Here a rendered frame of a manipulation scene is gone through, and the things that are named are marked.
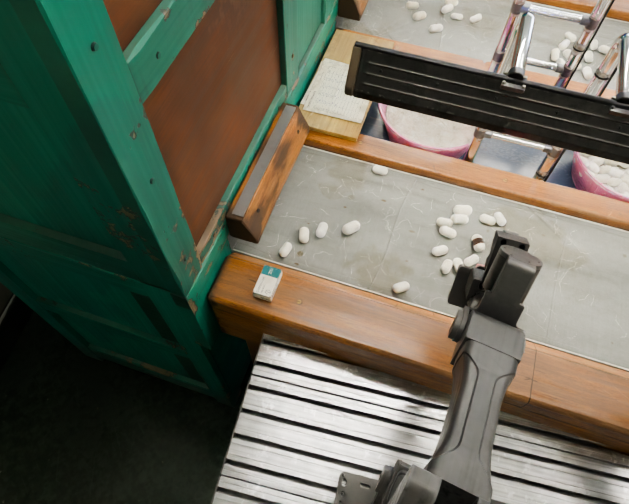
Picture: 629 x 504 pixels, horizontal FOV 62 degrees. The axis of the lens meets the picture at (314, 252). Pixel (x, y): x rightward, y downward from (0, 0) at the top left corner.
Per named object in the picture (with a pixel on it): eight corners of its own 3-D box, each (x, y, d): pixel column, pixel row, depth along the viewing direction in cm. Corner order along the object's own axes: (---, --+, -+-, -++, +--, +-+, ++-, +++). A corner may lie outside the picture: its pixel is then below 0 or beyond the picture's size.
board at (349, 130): (356, 142, 113) (356, 138, 112) (291, 125, 116) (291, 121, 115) (393, 46, 129) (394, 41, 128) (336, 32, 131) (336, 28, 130)
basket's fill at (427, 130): (466, 177, 119) (473, 161, 114) (372, 153, 123) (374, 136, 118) (483, 109, 130) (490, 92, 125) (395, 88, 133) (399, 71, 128)
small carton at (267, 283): (271, 302, 95) (270, 297, 93) (253, 296, 95) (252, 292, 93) (282, 274, 97) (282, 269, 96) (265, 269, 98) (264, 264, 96)
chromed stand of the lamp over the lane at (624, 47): (527, 266, 109) (647, 110, 70) (433, 239, 112) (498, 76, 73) (538, 196, 118) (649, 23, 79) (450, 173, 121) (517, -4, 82)
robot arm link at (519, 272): (487, 236, 71) (484, 261, 60) (549, 260, 69) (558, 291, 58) (454, 307, 75) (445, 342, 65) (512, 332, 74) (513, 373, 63)
